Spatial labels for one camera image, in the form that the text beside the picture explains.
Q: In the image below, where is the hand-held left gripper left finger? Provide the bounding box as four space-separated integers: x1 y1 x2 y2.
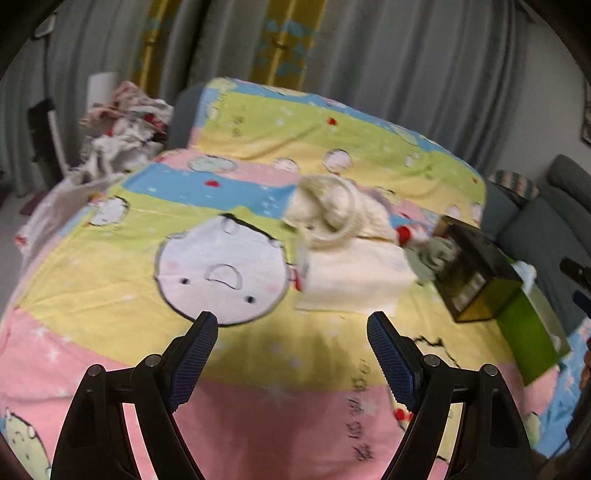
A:
51 311 219 480

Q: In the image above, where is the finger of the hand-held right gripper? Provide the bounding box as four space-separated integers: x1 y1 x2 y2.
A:
560 257 591 291

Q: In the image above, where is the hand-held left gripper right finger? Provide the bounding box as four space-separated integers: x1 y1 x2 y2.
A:
367 311 532 480

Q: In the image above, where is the blue elephant plush toy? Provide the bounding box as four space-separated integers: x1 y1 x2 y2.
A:
512 261 539 294

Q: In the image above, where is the green cardboard box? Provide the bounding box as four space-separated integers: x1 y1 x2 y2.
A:
496 261 573 386

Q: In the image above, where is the white towel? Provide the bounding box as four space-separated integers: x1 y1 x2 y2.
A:
295 240 414 315

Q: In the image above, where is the grey-green fuzzy cloth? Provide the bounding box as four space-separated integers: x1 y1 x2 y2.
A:
409 235 458 284

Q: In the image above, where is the grey sofa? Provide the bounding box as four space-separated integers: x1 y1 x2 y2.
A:
482 154 591 333

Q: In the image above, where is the patterned cushion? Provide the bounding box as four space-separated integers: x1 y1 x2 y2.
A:
489 170 541 208

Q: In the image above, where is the black gold box lid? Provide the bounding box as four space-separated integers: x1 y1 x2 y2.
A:
434 215 522 324

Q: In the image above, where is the blue floral cloth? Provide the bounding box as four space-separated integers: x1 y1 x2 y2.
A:
536 318 591 462

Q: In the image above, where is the red white small cloth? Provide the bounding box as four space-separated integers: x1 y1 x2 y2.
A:
394 224 435 247

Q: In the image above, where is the cartoon printed blanket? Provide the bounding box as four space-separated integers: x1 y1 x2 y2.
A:
0 78 573 480

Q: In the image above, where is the pile of clothes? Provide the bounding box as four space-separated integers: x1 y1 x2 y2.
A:
69 80 174 185

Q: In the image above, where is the grey curtain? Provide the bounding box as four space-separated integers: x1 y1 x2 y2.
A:
0 0 591 199

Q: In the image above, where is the black appliance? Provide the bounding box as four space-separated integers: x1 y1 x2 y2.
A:
28 99 65 178

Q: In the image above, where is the yellow patterned curtain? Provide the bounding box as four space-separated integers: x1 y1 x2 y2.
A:
131 0 319 88

